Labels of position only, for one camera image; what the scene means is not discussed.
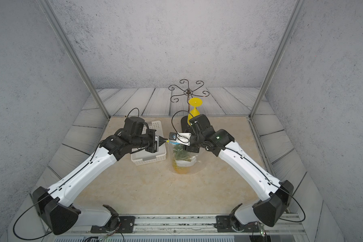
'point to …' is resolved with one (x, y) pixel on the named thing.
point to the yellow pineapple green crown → (181, 159)
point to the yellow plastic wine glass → (195, 102)
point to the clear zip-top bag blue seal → (191, 164)
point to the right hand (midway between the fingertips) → (185, 137)
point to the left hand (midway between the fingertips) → (172, 136)
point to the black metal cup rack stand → (188, 93)
